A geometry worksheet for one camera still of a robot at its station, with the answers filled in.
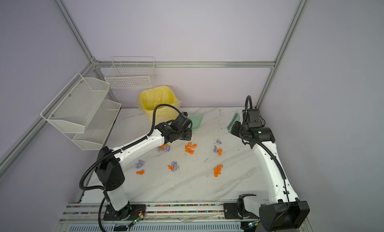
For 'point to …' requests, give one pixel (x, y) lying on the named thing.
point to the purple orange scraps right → (219, 151)
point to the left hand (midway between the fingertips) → (187, 134)
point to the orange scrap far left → (140, 172)
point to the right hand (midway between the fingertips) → (234, 127)
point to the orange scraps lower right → (217, 170)
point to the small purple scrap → (219, 142)
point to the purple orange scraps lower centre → (173, 166)
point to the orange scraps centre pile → (188, 148)
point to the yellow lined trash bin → (149, 99)
